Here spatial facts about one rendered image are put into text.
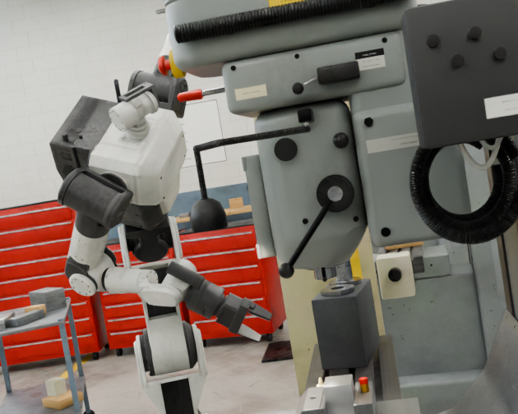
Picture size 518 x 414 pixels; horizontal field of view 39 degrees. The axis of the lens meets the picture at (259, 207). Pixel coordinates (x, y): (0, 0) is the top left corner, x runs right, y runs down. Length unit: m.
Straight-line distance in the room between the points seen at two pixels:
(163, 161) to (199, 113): 8.82
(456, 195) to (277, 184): 0.33
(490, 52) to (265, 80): 0.44
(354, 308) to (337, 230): 0.54
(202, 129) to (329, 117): 9.35
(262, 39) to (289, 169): 0.25
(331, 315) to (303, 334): 1.41
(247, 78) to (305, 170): 0.20
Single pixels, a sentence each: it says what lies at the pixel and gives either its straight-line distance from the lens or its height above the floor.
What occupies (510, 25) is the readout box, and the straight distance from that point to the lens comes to 1.15.
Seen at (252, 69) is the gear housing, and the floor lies 1.71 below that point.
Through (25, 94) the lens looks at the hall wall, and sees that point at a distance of 11.61.
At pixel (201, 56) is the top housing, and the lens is 1.40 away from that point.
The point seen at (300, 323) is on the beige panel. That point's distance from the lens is 3.32.
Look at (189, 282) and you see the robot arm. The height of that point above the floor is 1.26.
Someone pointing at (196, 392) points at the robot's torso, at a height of 0.89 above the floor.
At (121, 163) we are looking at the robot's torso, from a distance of 1.89.
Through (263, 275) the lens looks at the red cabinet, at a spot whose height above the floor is 0.57.
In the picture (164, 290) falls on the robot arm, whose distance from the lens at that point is 1.89.
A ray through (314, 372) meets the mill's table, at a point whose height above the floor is 0.97.
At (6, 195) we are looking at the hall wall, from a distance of 11.77.
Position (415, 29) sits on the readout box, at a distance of 1.13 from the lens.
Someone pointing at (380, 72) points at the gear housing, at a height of 1.66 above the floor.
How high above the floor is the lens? 1.55
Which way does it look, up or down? 4 degrees down
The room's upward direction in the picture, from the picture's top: 9 degrees counter-clockwise
